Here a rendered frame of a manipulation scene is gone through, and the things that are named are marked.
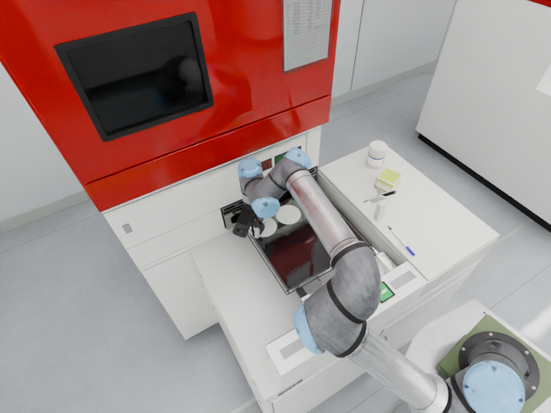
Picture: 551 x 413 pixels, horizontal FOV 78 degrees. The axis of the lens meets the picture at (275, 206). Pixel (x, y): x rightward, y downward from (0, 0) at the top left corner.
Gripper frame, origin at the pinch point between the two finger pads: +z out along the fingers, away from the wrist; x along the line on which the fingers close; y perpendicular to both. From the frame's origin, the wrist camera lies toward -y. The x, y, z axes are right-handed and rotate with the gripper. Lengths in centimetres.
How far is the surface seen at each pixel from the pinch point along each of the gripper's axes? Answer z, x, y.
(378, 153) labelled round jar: -13, -28, 51
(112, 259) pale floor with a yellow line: 91, 116, -11
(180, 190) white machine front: -22.9, 21.5, -9.0
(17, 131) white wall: 21, 183, 7
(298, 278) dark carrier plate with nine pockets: 1.4, -22.2, -6.7
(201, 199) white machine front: -15.0, 18.7, -4.0
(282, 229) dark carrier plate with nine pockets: 1.3, -6.9, 9.2
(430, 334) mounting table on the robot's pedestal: 9, -68, 0
